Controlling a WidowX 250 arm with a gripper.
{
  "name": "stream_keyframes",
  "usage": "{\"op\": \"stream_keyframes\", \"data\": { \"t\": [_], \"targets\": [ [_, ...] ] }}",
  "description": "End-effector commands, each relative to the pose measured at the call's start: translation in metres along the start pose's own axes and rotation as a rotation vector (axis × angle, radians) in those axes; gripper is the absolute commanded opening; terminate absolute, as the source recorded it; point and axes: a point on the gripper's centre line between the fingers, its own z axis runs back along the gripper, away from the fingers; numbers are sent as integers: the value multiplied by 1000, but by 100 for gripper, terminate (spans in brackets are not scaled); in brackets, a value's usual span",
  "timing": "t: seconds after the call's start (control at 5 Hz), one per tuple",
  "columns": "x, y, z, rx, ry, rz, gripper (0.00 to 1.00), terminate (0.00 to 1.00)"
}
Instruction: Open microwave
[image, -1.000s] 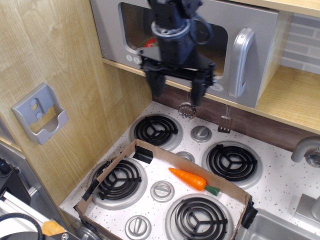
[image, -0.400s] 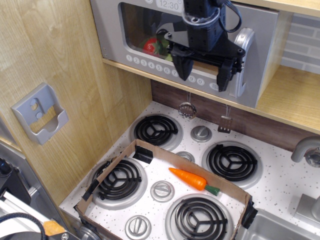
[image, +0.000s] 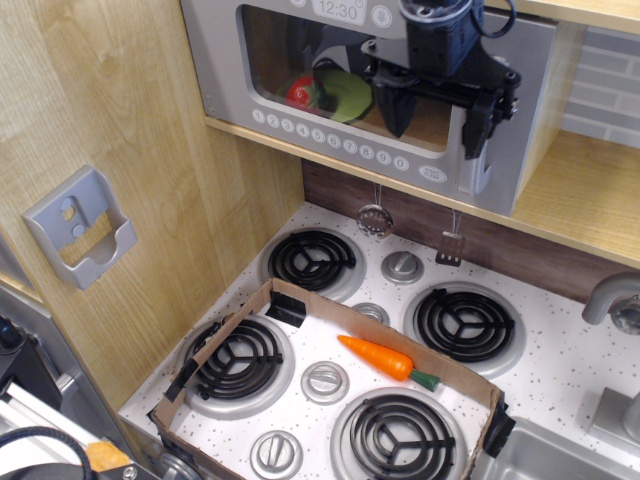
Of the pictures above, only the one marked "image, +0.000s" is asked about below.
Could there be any small silver middle knob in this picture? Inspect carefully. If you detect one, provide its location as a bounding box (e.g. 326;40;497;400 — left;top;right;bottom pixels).
352;302;390;326

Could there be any silver back stove knob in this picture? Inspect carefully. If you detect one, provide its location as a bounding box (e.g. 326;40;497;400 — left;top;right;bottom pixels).
381;251;424;285

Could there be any silver stove knob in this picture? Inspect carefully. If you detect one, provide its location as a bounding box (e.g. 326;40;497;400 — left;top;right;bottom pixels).
381;251;424;285
250;430;304;480
301;361;350;405

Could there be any hanging silver strainer spoon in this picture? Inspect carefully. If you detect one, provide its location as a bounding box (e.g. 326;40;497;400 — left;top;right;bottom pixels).
356;184;394;240

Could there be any orange tape piece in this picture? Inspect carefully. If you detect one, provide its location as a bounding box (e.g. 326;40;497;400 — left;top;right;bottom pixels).
85;441;130;472

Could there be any green toy plate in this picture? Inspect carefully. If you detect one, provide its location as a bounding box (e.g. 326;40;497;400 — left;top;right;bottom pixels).
277;67;375;125

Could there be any back right black burner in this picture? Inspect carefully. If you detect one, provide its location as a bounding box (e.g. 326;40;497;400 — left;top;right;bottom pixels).
407;287;516;364

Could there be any grey wall phone holder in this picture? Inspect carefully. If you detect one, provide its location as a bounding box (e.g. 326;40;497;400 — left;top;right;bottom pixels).
22;165;138;290

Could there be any silver centre stove knob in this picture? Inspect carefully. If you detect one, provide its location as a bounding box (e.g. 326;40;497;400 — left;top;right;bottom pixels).
301;361;350;405

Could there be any black burner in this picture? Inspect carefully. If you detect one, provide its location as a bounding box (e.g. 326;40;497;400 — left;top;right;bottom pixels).
195;319;287;401
346;394;457;479
266;230;358;292
407;287;516;364

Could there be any black braided cable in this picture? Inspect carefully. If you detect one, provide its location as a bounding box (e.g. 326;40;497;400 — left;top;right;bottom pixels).
0;425;94;480

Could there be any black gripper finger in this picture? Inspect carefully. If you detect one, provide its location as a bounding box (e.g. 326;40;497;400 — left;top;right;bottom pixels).
373;84;416;138
462;92;503;159

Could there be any back left black burner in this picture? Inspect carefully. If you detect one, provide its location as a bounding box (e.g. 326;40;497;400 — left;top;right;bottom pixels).
266;230;358;292

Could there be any orange toy carrot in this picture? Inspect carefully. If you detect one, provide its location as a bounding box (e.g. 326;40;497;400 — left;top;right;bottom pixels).
337;335;440;392

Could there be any hanging silver toy spatula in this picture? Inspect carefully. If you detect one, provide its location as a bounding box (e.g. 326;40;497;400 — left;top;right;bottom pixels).
435;209;466;267

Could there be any front left black burner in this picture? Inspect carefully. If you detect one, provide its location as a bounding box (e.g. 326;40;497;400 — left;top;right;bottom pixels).
195;319;287;401

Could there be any silver front stove knob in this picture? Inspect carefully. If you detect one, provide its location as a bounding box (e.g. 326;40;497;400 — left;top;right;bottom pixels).
250;430;304;480

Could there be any grey faucet handle base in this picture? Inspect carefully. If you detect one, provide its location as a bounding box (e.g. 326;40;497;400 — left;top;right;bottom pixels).
588;388;639;456

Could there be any red toy strawberry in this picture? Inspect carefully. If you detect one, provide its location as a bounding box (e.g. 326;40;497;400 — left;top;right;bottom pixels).
285;76;326;112

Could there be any silver oven front knob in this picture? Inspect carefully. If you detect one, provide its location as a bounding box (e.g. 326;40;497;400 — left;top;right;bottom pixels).
159;452;202;480

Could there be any silver toy sink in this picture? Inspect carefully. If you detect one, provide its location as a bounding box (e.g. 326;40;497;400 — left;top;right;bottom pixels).
471;418;639;480

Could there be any front right black burner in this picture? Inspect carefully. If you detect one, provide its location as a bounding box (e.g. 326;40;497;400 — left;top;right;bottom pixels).
346;394;457;479

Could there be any silver toy microwave door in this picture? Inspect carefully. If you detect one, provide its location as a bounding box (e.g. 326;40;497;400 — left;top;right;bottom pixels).
182;1;559;215

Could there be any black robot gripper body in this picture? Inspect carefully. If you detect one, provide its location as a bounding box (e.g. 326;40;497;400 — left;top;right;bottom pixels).
361;1;521;120

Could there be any wooden shelf unit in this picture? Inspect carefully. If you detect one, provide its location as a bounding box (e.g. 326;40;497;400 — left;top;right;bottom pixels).
204;0;640;271

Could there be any brown cardboard frame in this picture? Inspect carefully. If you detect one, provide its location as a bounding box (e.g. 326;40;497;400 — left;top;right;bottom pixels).
150;280;515;479

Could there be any grey toy faucet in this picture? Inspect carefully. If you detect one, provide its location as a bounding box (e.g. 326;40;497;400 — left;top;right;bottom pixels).
582;273;639;335

